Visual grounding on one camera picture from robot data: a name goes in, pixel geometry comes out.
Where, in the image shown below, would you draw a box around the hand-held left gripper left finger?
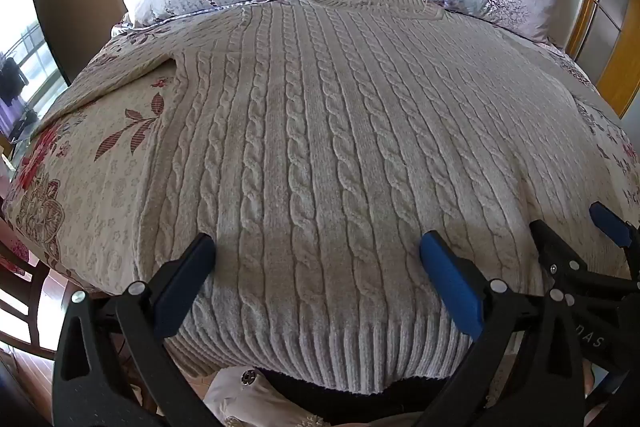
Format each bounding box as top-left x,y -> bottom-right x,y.
52,233 -> 217,427

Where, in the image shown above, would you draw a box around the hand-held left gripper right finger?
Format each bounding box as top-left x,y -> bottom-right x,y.
419,230 -> 587,427

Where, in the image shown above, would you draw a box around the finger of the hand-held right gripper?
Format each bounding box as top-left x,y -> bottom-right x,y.
529,219 -> 640,308
588,201 -> 640,282

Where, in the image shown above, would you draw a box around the beige cable-knit sweater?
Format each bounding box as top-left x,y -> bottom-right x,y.
134,0 -> 633,395

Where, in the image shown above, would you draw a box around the dark hanging clothes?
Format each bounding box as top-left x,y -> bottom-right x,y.
0,53 -> 30,104

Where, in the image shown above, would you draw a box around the person's light buttoned jacket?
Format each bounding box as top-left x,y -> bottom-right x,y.
202,364 -> 328,427

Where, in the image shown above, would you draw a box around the person's black garment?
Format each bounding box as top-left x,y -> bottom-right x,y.
257,366 -> 453,415

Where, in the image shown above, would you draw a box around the floral bed quilt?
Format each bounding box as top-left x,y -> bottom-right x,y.
0,4 -> 640,300

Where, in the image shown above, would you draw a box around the dark wooden chair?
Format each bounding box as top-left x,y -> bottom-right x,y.
0,227 -> 68,360

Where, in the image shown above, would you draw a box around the window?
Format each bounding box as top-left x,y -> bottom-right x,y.
0,0 -> 68,148

